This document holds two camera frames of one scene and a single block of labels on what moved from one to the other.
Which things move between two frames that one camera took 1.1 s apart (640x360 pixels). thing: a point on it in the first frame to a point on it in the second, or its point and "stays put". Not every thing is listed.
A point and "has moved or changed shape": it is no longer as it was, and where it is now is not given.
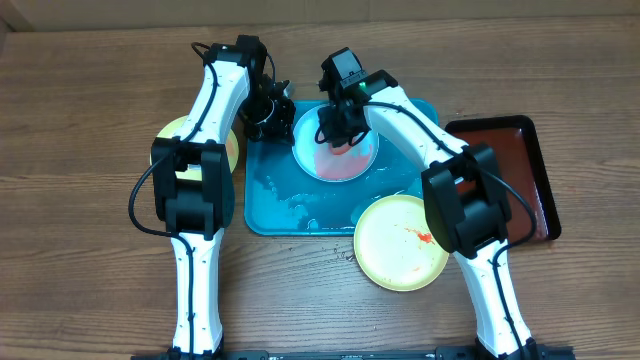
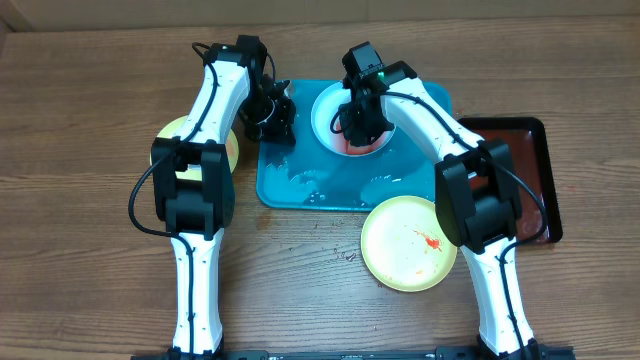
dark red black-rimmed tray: (518, 158) stays put
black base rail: (449, 354) stays put
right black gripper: (331, 121) stays put
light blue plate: (318, 158) has moved or changed shape
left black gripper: (282, 131) stays put
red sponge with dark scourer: (339, 147) to (367, 149)
